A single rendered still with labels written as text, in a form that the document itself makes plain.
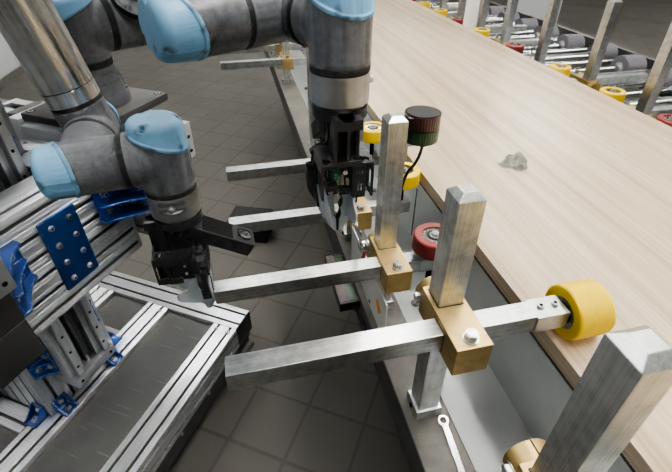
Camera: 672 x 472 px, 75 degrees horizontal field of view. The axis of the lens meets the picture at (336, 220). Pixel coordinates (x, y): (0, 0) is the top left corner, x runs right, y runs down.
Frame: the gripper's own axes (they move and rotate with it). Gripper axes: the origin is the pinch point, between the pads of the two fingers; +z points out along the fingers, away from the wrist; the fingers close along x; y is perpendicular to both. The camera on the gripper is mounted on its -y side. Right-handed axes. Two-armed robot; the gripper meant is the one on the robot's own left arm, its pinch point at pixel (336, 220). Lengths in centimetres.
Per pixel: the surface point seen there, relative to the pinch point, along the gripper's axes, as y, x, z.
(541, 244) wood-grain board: 1.4, 38.7, 10.5
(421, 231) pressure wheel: -6.3, 18.0, 9.9
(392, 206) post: -7.1, 12.0, 3.8
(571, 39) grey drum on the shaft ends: -153, 158, 17
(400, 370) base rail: 8.6, 10.6, 30.5
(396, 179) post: -7.1, 12.3, -1.8
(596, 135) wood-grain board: -38, 81, 10
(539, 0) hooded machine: -505, 381, 63
